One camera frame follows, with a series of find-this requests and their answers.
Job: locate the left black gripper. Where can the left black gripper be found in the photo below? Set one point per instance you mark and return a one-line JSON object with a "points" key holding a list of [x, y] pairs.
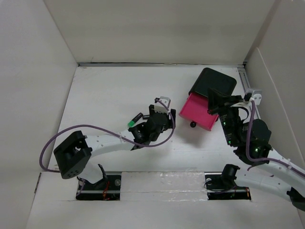
{"points": [[168, 124]]}

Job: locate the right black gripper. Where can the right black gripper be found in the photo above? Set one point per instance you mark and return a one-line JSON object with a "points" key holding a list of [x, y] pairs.
{"points": [[216, 99]]}

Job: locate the black drawer cabinet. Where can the black drawer cabinet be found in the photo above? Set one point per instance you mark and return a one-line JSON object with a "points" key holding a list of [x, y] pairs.
{"points": [[209, 78]]}

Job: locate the pink capped black marker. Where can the pink capped black marker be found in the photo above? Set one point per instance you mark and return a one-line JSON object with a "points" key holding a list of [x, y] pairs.
{"points": [[145, 117]]}

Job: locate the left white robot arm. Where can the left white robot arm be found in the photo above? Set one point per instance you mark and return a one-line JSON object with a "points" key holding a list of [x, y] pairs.
{"points": [[74, 153]]}

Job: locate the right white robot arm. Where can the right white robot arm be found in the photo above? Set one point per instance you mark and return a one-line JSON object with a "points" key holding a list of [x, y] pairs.
{"points": [[250, 139]]}

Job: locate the green capped black marker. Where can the green capped black marker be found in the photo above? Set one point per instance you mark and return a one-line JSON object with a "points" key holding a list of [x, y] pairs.
{"points": [[135, 120]]}

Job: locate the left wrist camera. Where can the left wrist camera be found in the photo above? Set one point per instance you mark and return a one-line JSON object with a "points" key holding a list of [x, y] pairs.
{"points": [[162, 105]]}

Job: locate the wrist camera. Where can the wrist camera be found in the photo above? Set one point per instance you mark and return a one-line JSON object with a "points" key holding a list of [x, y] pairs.
{"points": [[252, 94], [162, 105]]}

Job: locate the aluminium rail right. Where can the aluminium rail right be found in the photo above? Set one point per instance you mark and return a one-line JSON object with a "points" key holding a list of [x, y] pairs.
{"points": [[244, 78]]}

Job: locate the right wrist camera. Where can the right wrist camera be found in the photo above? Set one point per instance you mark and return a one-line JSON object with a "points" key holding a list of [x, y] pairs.
{"points": [[252, 94]]}

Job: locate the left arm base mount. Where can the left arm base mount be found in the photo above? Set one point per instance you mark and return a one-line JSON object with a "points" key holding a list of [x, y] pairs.
{"points": [[107, 189]]}

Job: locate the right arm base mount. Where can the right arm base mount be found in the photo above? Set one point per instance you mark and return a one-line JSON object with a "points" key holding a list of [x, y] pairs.
{"points": [[222, 186]]}

